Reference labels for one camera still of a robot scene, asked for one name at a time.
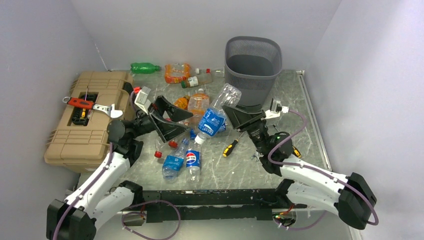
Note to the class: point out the orange wrapped bottle pack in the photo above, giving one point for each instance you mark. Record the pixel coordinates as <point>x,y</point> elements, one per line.
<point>175,73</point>

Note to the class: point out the clear bottle red label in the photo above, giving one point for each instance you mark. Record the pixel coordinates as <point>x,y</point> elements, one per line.
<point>161,145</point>

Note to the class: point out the grey mesh waste bin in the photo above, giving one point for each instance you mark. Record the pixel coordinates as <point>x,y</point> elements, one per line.
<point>252,64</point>

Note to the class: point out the yellow black screwdriver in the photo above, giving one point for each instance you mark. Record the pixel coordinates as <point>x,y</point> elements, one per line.
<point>296,152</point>
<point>229,149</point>

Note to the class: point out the red handled adjustable wrench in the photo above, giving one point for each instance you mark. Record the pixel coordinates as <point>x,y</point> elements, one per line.
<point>110,110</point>

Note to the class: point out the small orange juice bottle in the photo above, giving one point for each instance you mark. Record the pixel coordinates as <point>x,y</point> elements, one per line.
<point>182,102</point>

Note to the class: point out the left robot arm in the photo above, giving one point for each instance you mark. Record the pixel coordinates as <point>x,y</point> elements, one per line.
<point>80,215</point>

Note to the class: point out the silver combination spanner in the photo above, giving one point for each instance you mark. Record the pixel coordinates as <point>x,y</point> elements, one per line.
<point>255,155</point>

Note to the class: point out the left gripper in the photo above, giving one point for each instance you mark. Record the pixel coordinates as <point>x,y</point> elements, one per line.
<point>166,130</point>

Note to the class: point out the pepsi plastic bottle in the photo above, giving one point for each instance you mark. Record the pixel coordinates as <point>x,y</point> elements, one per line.
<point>193,161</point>

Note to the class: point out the crushed blue label bottle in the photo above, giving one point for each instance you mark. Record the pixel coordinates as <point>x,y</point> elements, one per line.
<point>174,161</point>

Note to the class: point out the blue bottle cap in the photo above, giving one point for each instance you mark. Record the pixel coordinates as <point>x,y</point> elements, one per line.
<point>192,134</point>

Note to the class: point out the large orange label bottle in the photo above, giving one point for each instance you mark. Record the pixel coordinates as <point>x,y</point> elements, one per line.
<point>197,105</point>

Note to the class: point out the clear bottle blue label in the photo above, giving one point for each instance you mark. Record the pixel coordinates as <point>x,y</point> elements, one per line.
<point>215,116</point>

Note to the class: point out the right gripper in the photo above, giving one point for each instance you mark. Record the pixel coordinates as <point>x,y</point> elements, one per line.
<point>240,116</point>

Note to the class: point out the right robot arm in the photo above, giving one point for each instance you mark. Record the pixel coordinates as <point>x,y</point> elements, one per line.
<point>347,196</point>

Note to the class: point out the clear bottle red cap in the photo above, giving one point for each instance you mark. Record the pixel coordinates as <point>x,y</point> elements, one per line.
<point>216,73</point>

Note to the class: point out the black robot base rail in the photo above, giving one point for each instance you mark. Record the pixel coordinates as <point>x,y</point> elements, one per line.
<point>219,204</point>

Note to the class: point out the brown tea bottle green cap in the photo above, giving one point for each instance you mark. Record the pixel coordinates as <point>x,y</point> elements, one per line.
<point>197,80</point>

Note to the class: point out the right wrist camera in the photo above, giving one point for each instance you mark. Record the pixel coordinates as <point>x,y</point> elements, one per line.
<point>276,109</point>

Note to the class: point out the tan plastic toolbox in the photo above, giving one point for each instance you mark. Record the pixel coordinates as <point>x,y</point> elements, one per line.
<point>80,140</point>

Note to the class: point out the small blue label bottle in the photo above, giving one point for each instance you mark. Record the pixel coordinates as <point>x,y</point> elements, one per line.
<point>222,128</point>

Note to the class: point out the green plastic bottle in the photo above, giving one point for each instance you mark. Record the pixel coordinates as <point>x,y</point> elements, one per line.
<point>144,68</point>

